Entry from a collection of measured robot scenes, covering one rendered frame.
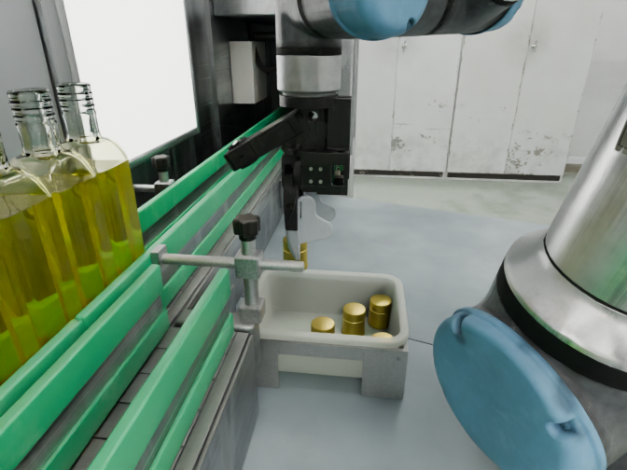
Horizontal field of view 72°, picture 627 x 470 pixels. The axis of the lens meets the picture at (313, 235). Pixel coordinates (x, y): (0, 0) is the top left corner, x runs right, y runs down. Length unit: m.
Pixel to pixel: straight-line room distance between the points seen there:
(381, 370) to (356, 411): 0.06
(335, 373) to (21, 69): 0.52
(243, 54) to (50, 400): 1.19
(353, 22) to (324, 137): 0.17
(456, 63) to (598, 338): 3.86
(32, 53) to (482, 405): 0.59
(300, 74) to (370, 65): 3.51
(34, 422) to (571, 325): 0.33
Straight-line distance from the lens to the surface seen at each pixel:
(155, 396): 0.33
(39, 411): 0.36
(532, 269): 0.27
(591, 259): 0.25
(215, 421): 0.41
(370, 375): 0.58
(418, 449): 0.56
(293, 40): 0.50
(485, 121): 4.18
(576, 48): 4.33
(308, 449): 0.55
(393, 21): 0.40
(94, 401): 0.41
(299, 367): 0.59
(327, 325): 0.61
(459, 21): 0.49
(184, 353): 0.36
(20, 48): 0.63
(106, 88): 0.75
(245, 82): 1.42
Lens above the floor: 1.18
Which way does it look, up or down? 24 degrees down
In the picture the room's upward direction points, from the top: straight up
